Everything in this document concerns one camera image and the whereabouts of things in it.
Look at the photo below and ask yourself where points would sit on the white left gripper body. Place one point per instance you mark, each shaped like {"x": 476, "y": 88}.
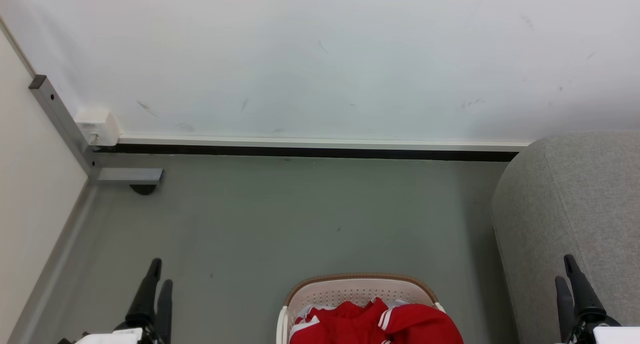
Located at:
{"x": 112, "y": 337}

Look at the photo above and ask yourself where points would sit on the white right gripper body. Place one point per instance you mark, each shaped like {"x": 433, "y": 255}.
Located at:
{"x": 617, "y": 336}

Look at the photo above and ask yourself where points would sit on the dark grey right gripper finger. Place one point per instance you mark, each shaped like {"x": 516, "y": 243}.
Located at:
{"x": 565, "y": 309}
{"x": 585, "y": 299}

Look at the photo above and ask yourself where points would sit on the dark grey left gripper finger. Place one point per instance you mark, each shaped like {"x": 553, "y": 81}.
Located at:
{"x": 145, "y": 304}
{"x": 164, "y": 309}

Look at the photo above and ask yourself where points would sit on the red garment with white stripes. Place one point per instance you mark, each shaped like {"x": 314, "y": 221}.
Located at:
{"x": 380, "y": 326}

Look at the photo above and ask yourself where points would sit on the beige perforated plastic laundry basket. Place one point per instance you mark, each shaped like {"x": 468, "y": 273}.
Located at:
{"x": 350, "y": 290}

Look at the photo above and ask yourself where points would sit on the grey fabric sofa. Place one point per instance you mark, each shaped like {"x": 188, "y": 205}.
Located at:
{"x": 570, "y": 204}

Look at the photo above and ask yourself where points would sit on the black round frame foot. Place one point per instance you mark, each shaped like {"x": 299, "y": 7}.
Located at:
{"x": 144, "y": 189}

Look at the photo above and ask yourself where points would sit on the white wall socket box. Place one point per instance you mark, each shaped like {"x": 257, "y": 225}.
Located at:
{"x": 98, "y": 126}

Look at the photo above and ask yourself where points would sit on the white and black wall skirting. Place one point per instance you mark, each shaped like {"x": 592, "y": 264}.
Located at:
{"x": 320, "y": 147}

